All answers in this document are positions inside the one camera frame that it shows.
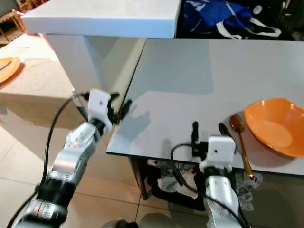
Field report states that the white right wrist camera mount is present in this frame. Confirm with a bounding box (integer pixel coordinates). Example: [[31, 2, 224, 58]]
[[199, 136, 237, 175]]

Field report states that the grey robot foot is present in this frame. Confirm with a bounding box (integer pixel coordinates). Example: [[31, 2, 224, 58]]
[[112, 218, 141, 228]]

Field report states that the orange plate with black marks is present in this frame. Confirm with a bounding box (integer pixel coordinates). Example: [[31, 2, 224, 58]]
[[0, 57, 22, 84]]

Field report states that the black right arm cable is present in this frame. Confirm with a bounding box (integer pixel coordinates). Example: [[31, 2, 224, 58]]
[[171, 142, 250, 228]]

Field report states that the white raised counter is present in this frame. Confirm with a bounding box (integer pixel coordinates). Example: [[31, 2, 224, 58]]
[[21, 0, 182, 119]]

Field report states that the wooden shelf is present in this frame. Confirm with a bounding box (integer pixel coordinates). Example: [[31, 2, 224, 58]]
[[0, 9, 24, 46]]

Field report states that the white crumpled plastic bag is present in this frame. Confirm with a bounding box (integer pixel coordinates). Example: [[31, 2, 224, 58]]
[[154, 161, 187, 193]]

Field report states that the black bag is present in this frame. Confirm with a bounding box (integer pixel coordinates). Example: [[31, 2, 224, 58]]
[[145, 164, 207, 212]]

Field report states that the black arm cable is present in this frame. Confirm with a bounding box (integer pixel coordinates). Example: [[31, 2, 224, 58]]
[[171, 142, 250, 228], [7, 93, 91, 228]]

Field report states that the blue bag with white straps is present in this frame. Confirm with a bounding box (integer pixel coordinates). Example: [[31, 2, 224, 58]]
[[178, 0, 283, 40]]

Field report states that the bronze spoon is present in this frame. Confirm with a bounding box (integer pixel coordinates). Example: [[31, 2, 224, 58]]
[[229, 113, 256, 180]]

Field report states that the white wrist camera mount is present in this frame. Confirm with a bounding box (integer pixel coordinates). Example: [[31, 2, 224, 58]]
[[199, 136, 237, 175], [88, 89, 113, 133]]

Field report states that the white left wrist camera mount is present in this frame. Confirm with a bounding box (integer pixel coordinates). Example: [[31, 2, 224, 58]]
[[88, 89, 113, 133]]

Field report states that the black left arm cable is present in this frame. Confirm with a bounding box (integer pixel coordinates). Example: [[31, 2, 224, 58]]
[[7, 93, 91, 228]]

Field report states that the black table leg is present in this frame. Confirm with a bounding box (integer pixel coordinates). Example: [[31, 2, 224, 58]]
[[127, 157, 146, 200]]

